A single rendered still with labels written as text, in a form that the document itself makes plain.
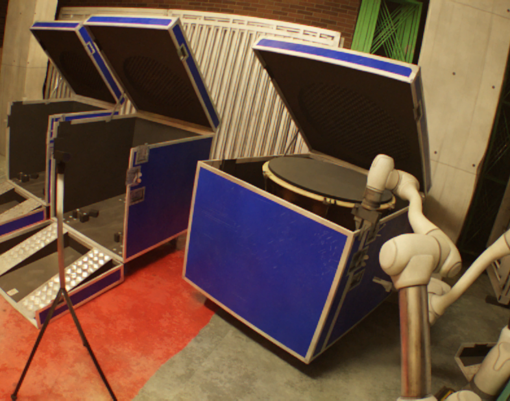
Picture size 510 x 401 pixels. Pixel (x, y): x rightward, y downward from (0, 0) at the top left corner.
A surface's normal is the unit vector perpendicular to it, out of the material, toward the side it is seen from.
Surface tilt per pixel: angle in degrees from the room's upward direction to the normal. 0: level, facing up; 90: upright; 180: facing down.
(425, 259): 55
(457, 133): 90
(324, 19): 90
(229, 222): 90
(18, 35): 90
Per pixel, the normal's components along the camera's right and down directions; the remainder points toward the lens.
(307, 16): -0.33, 0.23
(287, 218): -0.64, 0.11
